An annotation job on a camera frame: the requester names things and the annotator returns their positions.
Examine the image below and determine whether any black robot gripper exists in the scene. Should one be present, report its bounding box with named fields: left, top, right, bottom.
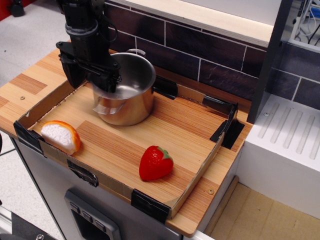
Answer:
left=56, top=22, right=122, bottom=93

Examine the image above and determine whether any red plastic strawberry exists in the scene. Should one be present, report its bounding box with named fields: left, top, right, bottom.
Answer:
left=139, top=145, right=174, bottom=181

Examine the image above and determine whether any dark grey right post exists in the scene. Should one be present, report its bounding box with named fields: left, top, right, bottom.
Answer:
left=247, top=0, right=293, bottom=124

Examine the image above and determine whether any grey oven control panel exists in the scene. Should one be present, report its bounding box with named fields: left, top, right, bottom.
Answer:
left=64, top=190, right=122, bottom=240

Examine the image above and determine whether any white toy sink drainboard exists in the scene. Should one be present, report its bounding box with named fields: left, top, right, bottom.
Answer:
left=243, top=94, right=320, bottom=176

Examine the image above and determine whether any stainless steel pot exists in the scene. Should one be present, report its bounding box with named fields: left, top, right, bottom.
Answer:
left=92, top=52, right=156, bottom=126

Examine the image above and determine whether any light wooden shelf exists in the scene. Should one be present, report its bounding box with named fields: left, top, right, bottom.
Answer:
left=106, top=0, right=274, bottom=48

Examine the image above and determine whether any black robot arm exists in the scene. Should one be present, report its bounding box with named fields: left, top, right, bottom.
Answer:
left=56, top=0, right=121, bottom=93

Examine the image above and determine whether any orange slice toy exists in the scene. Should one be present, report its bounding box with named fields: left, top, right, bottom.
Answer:
left=40, top=120, right=81, bottom=155

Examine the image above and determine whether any cardboard fence with black tape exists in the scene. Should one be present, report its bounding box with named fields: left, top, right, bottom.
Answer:
left=14, top=82, right=251, bottom=224

